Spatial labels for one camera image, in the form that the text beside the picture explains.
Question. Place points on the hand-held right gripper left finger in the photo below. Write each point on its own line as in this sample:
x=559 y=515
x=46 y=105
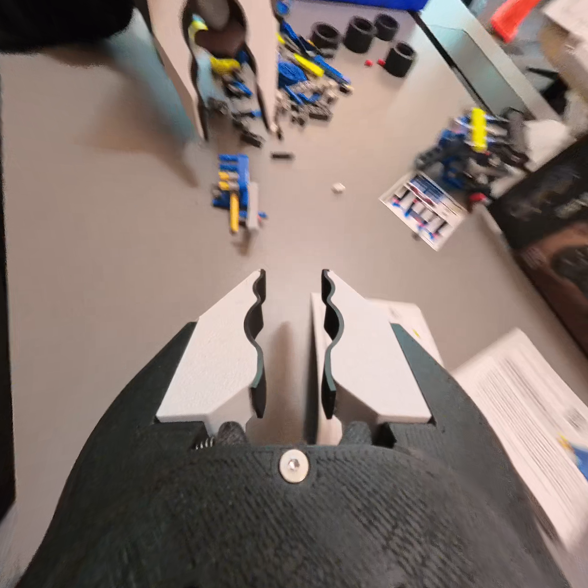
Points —
x=216 y=363

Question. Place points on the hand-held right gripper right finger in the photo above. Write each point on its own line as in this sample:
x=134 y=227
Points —
x=376 y=367

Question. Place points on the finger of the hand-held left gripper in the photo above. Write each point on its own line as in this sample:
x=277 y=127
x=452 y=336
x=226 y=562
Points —
x=172 y=41
x=264 y=46

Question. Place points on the pile of lego pieces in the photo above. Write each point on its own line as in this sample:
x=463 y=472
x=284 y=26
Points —
x=298 y=78

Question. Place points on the blue lego pin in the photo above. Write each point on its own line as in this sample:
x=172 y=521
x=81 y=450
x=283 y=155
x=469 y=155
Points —
x=228 y=160

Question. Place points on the blue lego beam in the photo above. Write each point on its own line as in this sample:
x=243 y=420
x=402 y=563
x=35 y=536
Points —
x=243 y=172

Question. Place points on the blue yellow lego assembly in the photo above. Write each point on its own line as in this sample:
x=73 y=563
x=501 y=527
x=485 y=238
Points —
x=239 y=202

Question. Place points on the person's left forearm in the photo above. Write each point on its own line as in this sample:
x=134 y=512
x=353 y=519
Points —
x=59 y=20

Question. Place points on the black lego piece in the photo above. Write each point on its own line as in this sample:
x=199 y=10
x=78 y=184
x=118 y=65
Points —
x=282 y=155

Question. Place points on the lego sticker sheet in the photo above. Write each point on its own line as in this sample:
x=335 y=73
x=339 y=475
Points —
x=422 y=209

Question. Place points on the partly built lego vehicle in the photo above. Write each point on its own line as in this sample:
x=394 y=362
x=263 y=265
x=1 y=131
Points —
x=459 y=151

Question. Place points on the lego set box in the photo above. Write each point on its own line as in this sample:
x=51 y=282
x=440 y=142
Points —
x=551 y=220

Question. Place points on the open instruction booklet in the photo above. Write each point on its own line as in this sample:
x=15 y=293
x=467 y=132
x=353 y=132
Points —
x=413 y=312

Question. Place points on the blue storage bin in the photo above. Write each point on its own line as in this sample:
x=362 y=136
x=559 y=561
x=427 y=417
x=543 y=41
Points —
x=390 y=3

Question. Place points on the white text leaflet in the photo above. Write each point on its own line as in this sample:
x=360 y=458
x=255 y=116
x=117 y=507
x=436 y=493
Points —
x=519 y=404

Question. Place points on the grey metal ledge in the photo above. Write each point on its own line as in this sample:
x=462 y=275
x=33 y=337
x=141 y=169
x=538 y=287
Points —
x=468 y=50

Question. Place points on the orange traffic cone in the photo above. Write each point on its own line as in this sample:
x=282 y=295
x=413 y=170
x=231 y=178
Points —
x=514 y=18

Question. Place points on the printed white cardboard sheet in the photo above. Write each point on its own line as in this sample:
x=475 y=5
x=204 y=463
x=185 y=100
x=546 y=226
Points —
x=569 y=27

